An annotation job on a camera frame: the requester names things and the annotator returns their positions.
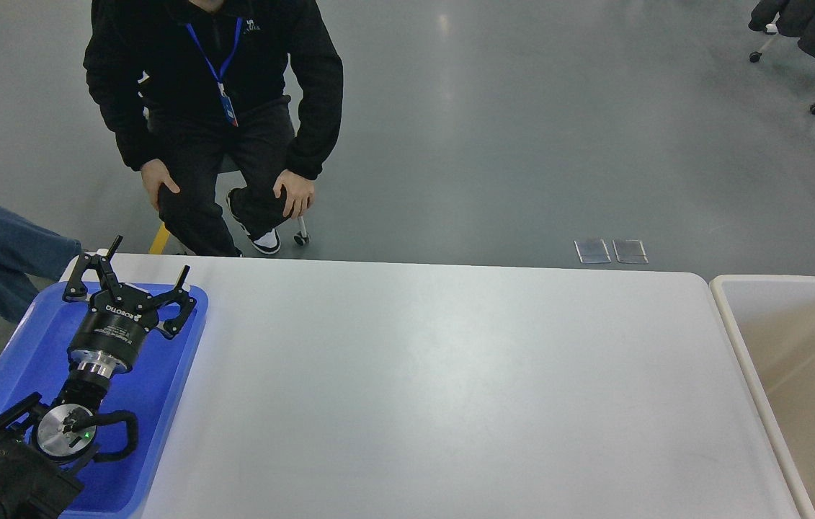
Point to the floor outlet plate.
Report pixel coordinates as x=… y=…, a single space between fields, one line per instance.
x=592 y=251
x=630 y=251

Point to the blue plastic tray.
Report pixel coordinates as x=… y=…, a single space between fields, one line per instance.
x=68 y=404

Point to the left floor outlet plate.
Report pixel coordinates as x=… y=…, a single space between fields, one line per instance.
x=592 y=251

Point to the right floor outlet plate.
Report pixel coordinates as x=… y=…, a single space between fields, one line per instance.
x=630 y=251

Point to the person in blue jeans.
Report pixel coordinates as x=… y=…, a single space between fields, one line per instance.
x=28 y=250

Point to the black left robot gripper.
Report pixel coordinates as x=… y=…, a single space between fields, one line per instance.
x=120 y=317

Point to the seated person in black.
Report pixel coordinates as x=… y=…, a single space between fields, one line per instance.
x=184 y=84

